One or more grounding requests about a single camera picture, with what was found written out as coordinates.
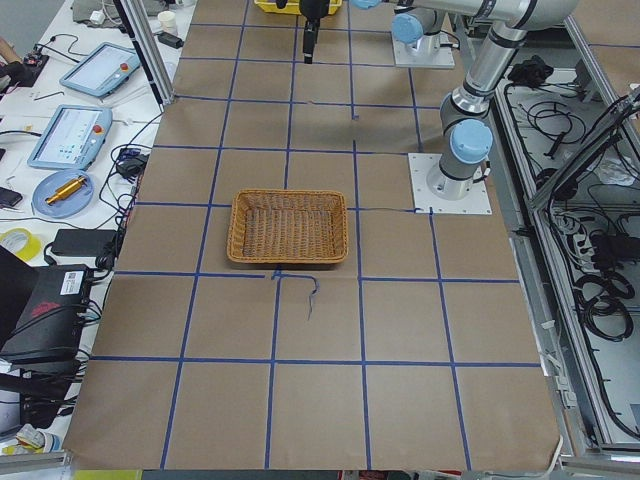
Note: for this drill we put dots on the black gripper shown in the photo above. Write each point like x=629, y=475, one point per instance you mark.
x=311, y=8

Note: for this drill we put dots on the spare yellow tape roll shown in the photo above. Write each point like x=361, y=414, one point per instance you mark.
x=22, y=243

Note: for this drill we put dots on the yellow plastic basket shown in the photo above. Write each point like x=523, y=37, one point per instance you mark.
x=292, y=6

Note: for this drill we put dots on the white paper cup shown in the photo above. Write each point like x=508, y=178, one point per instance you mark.
x=168, y=22

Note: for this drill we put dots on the black power adapter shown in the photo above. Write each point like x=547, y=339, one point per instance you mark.
x=170, y=40

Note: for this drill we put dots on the brown wicker basket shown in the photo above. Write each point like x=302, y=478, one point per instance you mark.
x=283, y=226

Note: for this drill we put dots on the upper teach pendant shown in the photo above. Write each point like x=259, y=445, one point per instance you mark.
x=103, y=71

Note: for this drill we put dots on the teach pendant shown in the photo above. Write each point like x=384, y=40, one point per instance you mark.
x=103, y=71
x=72, y=138

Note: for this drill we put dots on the lower teach pendant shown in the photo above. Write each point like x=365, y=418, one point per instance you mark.
x=72, y=138

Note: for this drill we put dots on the brass cylinder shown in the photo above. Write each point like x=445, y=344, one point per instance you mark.
x=66, y=190

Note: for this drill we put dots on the blue plate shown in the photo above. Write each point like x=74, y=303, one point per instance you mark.
x=65, y=208

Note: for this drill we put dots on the black power brick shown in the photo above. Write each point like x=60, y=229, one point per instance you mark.
x=83, y=242

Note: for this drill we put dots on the black red computer box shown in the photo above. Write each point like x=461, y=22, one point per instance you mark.
x=41, y=310

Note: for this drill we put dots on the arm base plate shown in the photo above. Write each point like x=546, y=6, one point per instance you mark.
x=430, y=52
x=435, y=193

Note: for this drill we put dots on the aluminium frame post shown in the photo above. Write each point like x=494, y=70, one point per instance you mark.
x=133, y=15

